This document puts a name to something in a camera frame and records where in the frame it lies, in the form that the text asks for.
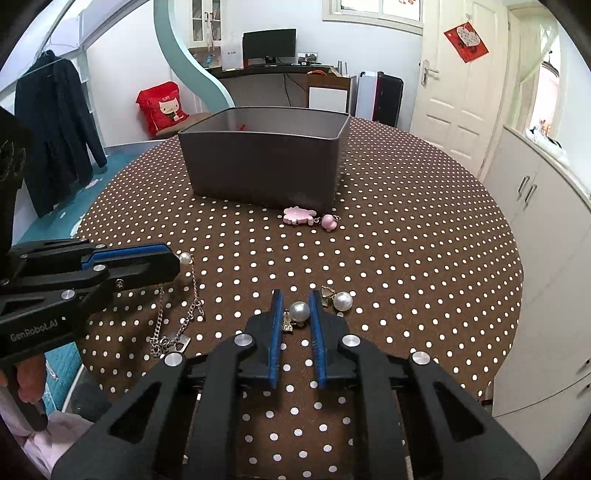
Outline silver door handle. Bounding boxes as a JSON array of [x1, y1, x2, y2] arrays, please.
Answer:
[[421, 59, 440, 87]]

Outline teal candy print bedspread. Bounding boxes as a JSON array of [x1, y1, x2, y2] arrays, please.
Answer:
[[13, 144, 158, 411]]

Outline black computer monitor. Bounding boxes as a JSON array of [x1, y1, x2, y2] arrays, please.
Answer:
[[242, 29, 297, 64]]

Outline brown polka dot tablecloth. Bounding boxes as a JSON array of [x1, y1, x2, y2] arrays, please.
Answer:
[[75, 115, 525, 480]]

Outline teal curved partition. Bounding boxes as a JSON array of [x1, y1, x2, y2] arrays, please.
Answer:
[[152, 0, 236, 112]]

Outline red cat print bag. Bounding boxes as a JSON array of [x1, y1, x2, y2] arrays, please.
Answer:
[[136, 81, 189, 137]]

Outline dark hanging coat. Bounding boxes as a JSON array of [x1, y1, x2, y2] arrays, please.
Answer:
[[14, 50, 107, 217]]

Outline white wall cabinets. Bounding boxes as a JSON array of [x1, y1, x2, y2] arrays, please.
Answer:
[[485, 127, 590, 476]]

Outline wooden stool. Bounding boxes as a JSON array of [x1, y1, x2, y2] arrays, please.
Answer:
[[155, 113, 211, 139]]

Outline silver chain pearl necklace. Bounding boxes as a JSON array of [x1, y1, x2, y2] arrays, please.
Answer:
[[148, 250, 206, 361]]

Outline person's left hand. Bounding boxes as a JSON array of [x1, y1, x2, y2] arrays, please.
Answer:
[[16, 354, 47, 404]]

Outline red heart door decoration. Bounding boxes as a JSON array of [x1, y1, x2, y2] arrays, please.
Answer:
[[445, 22, 489, 63]]

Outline white panel door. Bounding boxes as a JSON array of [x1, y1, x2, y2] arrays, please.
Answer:
[[410, 1, 509, 175]]

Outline grey metal storage box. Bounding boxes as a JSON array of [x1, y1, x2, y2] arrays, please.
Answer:
[[178, 106, 352, 213]]

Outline pink cloud keychain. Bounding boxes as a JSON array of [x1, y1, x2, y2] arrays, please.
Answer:
[[283, 206, 341, 232]]

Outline dark wooden desk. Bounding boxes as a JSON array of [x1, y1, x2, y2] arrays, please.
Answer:
[[206, 64, 341, 79]]

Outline pearl earring with gold clasp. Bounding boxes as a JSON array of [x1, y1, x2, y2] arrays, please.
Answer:
[[283, 301, 311, 333]]

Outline window with red decals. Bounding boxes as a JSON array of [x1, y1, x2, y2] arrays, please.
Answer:
[[322, 0, 423, 35]]

